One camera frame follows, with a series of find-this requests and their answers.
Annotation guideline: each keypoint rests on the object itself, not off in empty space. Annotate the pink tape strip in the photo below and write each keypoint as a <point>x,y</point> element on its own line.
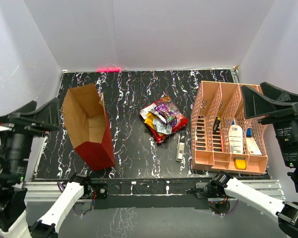
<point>109,69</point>

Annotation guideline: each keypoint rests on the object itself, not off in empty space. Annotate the black silver stapler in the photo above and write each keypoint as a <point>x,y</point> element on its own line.
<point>181,146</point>

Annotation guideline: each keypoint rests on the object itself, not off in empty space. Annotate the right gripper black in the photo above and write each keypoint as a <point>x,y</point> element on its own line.
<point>255,103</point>

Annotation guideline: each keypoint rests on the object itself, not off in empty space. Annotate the blue small box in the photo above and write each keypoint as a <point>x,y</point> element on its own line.
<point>249,132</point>

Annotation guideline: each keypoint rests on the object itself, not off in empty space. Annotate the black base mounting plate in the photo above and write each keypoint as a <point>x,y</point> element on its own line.
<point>188,200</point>

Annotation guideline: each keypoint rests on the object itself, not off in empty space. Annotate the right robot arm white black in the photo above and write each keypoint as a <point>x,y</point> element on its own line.
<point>283,212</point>

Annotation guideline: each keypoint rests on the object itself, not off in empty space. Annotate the white red card box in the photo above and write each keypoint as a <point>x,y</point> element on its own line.
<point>252,146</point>

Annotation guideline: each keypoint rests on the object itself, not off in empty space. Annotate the peach plastic desk organizer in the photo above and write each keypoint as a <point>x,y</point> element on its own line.
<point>210,150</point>

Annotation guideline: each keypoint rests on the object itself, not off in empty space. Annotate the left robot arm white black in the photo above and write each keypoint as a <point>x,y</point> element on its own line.
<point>15,151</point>

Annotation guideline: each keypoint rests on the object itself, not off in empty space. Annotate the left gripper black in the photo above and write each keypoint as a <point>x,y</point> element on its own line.
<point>45,116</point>

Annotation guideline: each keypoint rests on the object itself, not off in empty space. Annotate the red cookie snack bag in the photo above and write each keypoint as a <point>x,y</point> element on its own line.
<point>182,121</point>

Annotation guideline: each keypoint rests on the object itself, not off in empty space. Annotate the yellow snack packet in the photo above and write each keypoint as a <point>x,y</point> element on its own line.
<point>149,120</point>

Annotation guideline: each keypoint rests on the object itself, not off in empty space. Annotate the white lotion bottle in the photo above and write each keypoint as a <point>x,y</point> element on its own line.
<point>235,136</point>

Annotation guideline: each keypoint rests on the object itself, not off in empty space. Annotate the red brown paper bag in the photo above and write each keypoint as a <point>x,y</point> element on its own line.
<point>88,127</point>

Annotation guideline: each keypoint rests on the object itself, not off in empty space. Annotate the yellow sticky note pad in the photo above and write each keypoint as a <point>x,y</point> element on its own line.
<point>240,163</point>

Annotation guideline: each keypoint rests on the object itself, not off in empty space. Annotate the aluminium front rail frame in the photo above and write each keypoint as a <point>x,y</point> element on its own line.
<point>49,191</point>

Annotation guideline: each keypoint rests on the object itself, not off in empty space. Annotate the white wrapper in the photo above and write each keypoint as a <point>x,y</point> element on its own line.
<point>161,127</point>

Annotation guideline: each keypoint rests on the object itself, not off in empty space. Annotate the brown purple candy packet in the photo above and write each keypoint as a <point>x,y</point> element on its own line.
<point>155,111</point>

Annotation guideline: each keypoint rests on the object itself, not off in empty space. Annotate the black yellow marker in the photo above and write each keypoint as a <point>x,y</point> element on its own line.
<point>216,124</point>

